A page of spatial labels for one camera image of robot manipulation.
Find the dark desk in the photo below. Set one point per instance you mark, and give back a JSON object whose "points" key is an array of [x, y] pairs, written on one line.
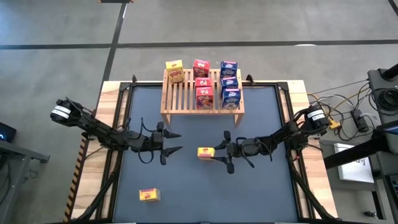
{"points": [[12, 161]]}

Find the black power adapter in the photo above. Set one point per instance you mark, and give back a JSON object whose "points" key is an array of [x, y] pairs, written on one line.
{"points": [[360, 119]]}

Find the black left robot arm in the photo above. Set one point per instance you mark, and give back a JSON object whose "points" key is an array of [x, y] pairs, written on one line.
{"points": [[96, 130]]}

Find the black metal table frame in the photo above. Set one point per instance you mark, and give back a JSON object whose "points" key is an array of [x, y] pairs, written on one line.
{"points": [[267, 84]]}

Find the grey equipment stand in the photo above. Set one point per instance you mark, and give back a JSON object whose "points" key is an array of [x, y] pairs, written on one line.
{"points": [[381, 79]]}

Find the white board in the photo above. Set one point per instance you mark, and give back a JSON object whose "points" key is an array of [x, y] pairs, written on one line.
{"points": [[354, 168]]}

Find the black metal beam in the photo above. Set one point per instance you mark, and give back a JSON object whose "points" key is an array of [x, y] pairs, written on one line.
{"points": [[354, 154]]}

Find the yellow Corn Pops cereal box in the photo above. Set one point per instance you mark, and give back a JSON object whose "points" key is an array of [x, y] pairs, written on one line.
{"points": [[174, 71], [149, 194], [205, 152]]}

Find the red Froot Loops cereal box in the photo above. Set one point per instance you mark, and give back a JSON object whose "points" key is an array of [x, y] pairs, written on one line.
{"points": [[201, 67], [203, 82], [204, 98]]}

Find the wooden slatted shelf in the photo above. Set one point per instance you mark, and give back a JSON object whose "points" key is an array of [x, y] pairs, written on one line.
{"points": [[180, 99]]}

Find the black hazard-striped floor strip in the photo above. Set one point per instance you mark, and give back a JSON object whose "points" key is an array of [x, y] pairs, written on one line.
{"points": [[115, 1]]}

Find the yellow black hazard tape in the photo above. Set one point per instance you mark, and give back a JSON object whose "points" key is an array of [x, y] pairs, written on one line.
{"points": [[76, 177]]}

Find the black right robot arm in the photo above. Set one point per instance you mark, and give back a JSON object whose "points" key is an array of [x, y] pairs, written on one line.
{"points": [[289, 133]]}

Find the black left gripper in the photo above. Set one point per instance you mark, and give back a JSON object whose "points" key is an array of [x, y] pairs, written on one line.
{"points": [[155, 141]]}

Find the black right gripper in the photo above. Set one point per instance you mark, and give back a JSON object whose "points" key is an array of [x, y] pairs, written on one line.
{"points": [[245, 147]]}

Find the yellow plug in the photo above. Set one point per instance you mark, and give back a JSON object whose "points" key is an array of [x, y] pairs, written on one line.
{"points": [[334, 125]]}

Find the blue Frosted Flakes cereal box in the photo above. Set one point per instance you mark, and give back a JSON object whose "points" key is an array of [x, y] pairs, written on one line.
{"points": [[229, 68], [231, 99], [229, 83]]}

